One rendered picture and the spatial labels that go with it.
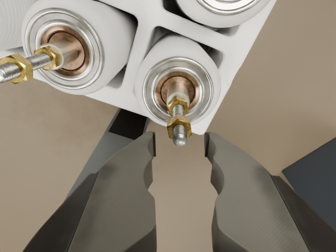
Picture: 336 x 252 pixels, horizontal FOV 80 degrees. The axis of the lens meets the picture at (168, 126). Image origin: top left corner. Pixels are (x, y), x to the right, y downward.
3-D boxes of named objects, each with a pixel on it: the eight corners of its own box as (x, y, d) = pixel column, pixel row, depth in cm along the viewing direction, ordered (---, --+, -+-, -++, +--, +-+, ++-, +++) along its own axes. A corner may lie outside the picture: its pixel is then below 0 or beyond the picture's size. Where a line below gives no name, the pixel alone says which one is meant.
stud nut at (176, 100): (188, 113, 19) (189, 117, 18) (171, 116, 19) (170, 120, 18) (185, 94, 18) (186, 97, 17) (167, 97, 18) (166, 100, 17)
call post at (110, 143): (152, 107, 50) (127, 218, 23) (144, 130, 53) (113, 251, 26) (124, 97, 49) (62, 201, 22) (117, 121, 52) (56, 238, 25)
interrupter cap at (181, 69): (128, 86, 22) (127, 89, 21) (184, 38, 19) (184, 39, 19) (172, 133, 24) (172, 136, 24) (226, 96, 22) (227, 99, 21)
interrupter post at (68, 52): (84, 50, 20) (69, 56, 17) (72, 68, 21) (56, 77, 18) (62, 32, 19) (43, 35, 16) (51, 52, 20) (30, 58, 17)
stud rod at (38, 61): (66, 53, 19) (8, 75, 12) (61, 62, 19) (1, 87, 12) (57, 46, 18) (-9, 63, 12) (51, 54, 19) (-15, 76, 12)
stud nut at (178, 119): (192, 134, 16) (193, 140, 15) (170, 137, 16) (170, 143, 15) (188, 112, 15) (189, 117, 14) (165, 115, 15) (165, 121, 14)
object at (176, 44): (139, 56, 37) (114, 86, 22) (180, 18, 34) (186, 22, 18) (172, 94, 41) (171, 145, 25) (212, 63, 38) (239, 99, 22)
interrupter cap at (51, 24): (120, 49, 20) (119, 50, 19) (81, 101, 23) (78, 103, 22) (50, -14, 18) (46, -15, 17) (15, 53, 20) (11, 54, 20)
